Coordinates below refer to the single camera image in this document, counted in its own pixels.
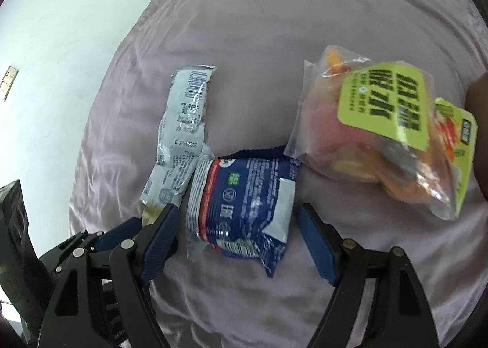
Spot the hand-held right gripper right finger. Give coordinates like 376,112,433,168
297,202,437,348

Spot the blue and white snack packet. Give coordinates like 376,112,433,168
185,145,302,279

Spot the long white snack packet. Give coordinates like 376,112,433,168
139,65,217,207

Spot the wall socket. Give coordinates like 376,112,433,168
0,65,19,102

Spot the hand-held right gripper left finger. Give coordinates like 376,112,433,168
38,204,181,348

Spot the clear dried fruit bag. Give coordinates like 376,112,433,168
286,45,478,221

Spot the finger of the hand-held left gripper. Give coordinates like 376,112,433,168
38,217,145,280

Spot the small beige snack packet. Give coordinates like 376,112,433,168
142,204,165,227

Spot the purple bed sheet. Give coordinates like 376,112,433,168
69,0,488,348

